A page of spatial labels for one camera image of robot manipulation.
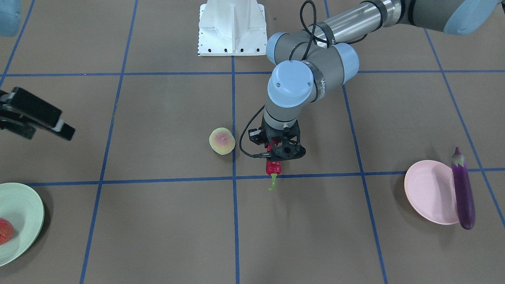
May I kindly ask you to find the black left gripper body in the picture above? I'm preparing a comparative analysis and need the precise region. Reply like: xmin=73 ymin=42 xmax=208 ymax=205
xmin=248 ymin=122 xmax=306 ymax=161

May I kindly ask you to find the red chili pepper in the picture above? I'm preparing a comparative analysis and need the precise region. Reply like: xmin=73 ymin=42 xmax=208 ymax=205
xmin=266 ymin=160 xmax=282 ymax=191

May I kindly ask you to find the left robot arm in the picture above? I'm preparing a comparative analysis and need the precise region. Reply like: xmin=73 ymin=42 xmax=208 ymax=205
xmin=239 ymin=0 xmax=504 ymax=162

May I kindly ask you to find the red pomegranate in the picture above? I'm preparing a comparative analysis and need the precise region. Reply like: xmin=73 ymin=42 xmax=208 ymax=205
xmin=0 ymin=218 xmax=15 ymax=245

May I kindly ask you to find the green plate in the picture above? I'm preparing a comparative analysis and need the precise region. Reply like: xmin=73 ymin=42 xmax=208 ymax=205
xmin=0 ymin=182 xmax=45 ymax=266

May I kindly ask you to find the purple eggplant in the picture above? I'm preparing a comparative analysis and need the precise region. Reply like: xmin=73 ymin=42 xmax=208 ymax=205
xmin=451 ymin=147 xmax=476 ymax=230

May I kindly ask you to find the pink plate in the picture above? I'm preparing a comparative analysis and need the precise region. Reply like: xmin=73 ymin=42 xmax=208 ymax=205
xmin=404 ymin=160 xmax=459 ymax=225

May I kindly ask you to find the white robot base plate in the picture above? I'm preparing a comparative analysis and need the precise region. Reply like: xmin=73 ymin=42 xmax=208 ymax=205
xmin=197 ymin=0 xmax=267 ymax=56

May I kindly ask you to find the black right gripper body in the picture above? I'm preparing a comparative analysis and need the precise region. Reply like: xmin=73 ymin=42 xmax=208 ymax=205
xmin=0 ymin=88 xmax=75 ymax=141

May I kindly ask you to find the green pink peach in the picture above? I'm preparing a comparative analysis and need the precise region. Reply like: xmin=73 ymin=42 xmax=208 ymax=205
xmin=209 ymin=127 xmax=235 ymax=155

